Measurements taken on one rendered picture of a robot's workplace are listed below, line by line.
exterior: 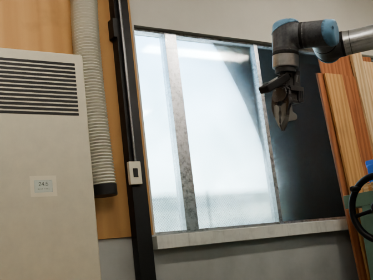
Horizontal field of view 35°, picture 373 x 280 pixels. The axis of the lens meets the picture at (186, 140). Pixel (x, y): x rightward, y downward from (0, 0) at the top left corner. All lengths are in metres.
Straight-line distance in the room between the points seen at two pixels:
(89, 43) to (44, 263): 1.22
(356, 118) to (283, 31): 2.59
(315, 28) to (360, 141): 2.57
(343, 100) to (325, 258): 1.15
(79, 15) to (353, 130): 2.16
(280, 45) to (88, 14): 1.61
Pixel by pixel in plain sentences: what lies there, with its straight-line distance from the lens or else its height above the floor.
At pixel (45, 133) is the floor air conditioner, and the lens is 2.97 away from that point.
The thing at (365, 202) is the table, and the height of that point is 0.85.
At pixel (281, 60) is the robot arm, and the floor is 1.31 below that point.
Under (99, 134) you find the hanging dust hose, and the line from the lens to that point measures 3.20.
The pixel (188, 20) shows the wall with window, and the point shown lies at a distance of 4.00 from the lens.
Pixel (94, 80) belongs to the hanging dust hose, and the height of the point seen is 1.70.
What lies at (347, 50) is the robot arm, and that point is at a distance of 2.18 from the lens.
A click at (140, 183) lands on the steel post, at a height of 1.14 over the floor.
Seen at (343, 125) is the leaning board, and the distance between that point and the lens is 4.43.
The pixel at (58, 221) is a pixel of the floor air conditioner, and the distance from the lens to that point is 2.91.
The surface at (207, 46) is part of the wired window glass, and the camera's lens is 4.10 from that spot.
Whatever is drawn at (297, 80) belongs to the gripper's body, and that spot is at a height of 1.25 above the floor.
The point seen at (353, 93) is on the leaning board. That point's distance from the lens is 4.68.
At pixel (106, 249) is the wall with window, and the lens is 3.33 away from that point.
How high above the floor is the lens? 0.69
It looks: 11 degrees up
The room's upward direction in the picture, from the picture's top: 7 degrees counter-clockwise
